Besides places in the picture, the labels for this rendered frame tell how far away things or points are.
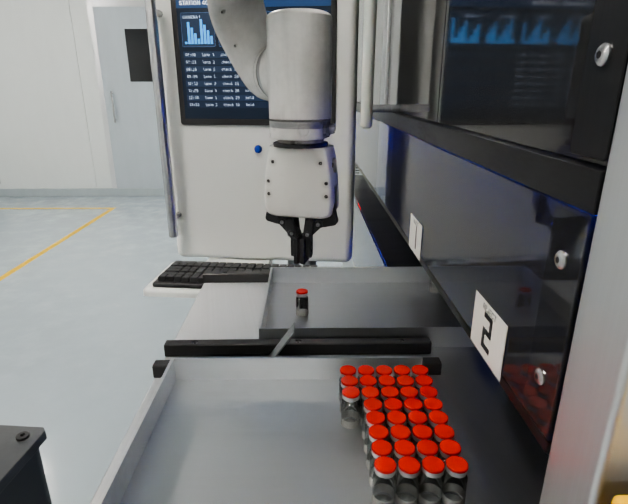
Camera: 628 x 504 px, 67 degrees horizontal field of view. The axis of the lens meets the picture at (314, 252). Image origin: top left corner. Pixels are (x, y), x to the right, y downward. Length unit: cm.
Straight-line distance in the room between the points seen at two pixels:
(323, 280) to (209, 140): 53
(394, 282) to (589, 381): 66
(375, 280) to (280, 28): 54
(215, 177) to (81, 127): 513
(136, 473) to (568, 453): 41
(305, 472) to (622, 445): 30
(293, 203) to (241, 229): 67
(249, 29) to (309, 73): 13
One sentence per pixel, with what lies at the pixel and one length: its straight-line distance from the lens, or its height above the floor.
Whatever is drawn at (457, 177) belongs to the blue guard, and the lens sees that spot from 62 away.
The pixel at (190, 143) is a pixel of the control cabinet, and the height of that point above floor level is 112.
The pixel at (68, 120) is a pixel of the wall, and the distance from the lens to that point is 644.
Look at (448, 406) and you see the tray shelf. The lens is 65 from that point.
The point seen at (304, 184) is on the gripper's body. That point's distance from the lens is 65.
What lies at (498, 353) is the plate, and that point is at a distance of 50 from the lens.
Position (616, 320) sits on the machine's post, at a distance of 34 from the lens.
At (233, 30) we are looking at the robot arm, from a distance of 70.
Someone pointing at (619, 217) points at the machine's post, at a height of 119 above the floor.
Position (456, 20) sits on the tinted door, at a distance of 71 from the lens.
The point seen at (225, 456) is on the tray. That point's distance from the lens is 57.
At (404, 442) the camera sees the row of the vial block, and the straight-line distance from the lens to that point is 51.
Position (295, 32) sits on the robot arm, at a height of 132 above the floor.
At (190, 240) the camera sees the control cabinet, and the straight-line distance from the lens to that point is 138.
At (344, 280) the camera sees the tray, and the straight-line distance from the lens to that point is 98.
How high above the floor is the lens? 126
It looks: 19 degrees down
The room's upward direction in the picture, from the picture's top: straight up
